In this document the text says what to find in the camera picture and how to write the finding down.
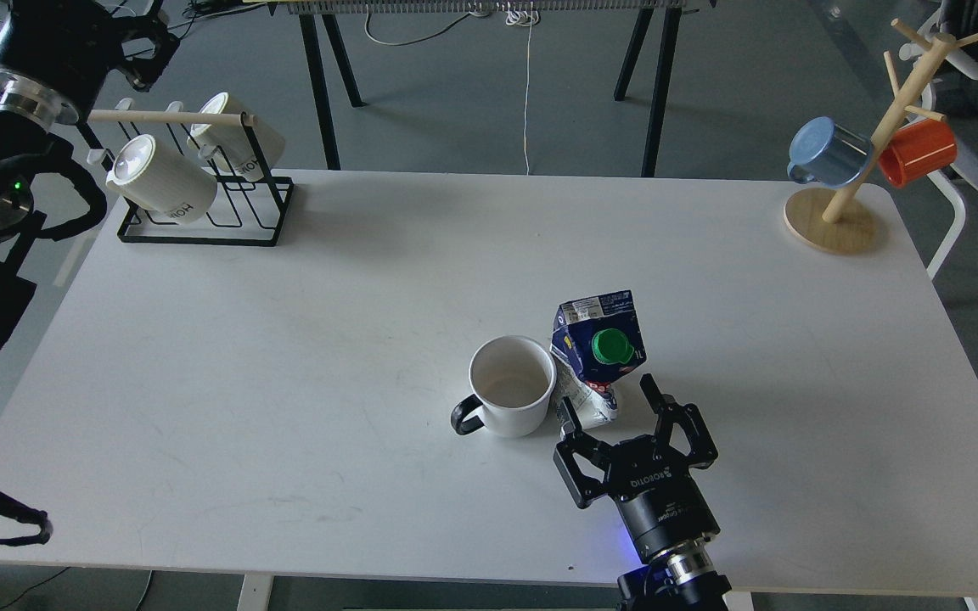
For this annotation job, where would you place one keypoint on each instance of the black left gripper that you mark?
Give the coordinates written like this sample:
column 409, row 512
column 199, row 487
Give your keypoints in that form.
column 55, row 56

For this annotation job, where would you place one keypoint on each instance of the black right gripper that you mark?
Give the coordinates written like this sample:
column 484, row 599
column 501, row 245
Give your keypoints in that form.
column 648, row 478

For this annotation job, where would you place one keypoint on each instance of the blue white milk carton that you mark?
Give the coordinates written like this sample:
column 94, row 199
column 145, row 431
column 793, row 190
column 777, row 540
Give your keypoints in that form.
column 596, row 341

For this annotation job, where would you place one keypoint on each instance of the white mug black handle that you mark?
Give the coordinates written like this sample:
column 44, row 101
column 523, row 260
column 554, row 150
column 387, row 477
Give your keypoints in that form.
column 512, row 378

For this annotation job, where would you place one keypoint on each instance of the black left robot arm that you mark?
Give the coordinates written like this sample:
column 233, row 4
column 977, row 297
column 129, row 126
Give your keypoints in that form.
column 44, row 194

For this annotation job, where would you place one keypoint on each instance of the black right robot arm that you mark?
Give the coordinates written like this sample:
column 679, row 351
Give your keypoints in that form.
column 683, row 579

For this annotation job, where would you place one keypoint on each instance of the white ribbed mug front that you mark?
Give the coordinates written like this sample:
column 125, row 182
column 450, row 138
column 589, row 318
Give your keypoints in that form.
column 160, row 180

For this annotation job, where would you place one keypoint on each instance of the white ribbed mug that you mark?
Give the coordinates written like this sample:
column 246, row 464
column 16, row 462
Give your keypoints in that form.
column 236, row 155
column 160, row 180

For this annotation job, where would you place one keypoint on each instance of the white ribbed mug rear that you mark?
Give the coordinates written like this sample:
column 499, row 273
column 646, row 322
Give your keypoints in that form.
column 236, row 155

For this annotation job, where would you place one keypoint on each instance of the wooden mug tree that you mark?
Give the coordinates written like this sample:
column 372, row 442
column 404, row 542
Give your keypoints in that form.
column 832, row 219

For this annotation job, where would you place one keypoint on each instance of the blue mug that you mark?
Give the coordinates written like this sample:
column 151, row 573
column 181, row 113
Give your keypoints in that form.
column 825, row 152

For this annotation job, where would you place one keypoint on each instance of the orange mug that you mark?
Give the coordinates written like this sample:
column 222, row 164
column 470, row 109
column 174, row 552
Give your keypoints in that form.
column 916, row 150

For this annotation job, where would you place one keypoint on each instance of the black wire mug rack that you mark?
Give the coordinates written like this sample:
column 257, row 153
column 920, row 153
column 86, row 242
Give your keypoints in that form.
column 243, row 213

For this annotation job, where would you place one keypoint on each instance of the white chair frame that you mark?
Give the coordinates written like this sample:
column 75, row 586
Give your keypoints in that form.
column 955, row 198

